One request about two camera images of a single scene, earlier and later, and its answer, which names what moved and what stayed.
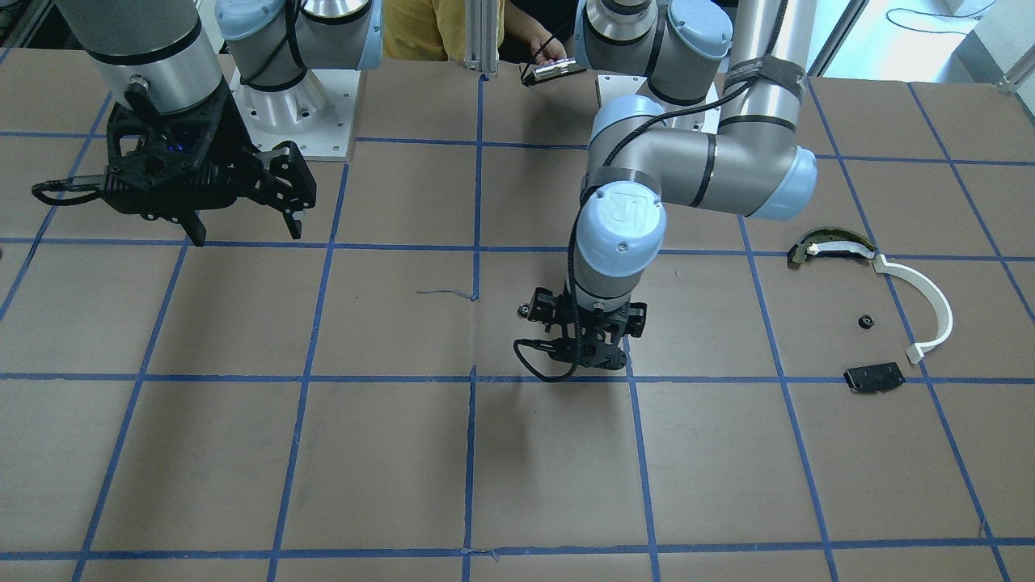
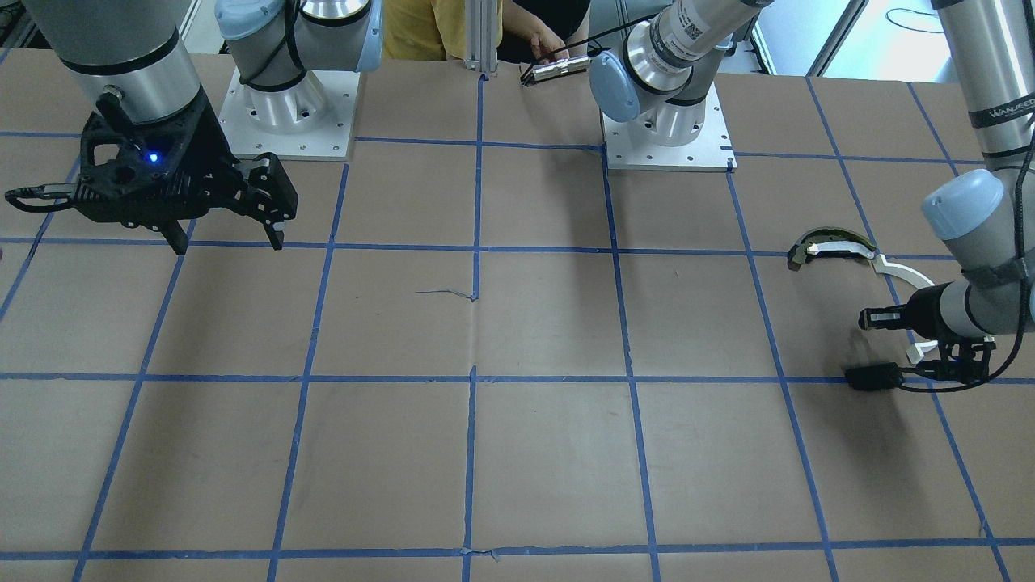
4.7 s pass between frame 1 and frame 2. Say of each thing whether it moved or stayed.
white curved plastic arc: stayed
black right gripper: moved
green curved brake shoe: stayed
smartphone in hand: stayed
